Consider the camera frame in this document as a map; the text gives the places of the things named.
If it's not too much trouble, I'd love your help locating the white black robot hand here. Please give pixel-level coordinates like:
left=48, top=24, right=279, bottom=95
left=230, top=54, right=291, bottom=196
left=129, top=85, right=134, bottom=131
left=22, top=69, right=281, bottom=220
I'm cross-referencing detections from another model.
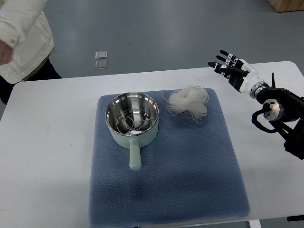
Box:
left=208, top=50, right=269, bottom=99

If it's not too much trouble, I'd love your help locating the white vermicelli bundle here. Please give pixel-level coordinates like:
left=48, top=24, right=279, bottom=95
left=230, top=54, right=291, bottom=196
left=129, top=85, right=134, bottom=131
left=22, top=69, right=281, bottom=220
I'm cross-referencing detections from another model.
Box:
left=161, top=79, right=209, bottom=128

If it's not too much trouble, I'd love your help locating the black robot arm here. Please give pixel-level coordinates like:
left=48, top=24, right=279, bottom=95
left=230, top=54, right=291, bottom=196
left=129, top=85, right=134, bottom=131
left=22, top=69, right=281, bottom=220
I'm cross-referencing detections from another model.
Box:
left=250, top=74, right=304, bottom=160

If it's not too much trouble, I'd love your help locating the mint green steel pot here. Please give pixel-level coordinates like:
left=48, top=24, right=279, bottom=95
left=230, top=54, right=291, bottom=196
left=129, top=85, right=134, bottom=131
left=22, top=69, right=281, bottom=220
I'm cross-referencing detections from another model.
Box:
left=105, top=92, right=159, bottom=171

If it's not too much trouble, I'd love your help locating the wooden box corner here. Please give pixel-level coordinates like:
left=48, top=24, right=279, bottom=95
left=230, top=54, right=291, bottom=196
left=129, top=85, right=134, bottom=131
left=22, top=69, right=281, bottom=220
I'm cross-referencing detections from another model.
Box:
left=269, top=0, right=304, bottom=12

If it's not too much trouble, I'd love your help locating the blue textured mat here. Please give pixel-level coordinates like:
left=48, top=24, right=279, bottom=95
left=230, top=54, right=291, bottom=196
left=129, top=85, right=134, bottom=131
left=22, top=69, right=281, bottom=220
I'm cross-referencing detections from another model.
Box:
left=88, top=88, right=250, bottom=228

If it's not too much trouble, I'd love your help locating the upper silver floor plate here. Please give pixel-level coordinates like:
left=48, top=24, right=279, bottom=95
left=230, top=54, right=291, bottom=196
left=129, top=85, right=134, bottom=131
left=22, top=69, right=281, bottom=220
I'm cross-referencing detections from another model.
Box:
left=95, top=51, right=107, bottom=59

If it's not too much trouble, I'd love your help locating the person in white jacket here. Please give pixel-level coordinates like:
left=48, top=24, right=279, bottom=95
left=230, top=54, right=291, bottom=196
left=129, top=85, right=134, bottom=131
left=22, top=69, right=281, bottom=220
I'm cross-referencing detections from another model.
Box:
left=0, top=0, right=61, bottom=105

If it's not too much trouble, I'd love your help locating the wire steaming rack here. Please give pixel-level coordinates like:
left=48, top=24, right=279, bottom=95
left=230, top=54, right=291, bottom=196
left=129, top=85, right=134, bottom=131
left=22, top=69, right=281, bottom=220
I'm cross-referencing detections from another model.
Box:
left=116, top=109, right=153, bottom=135

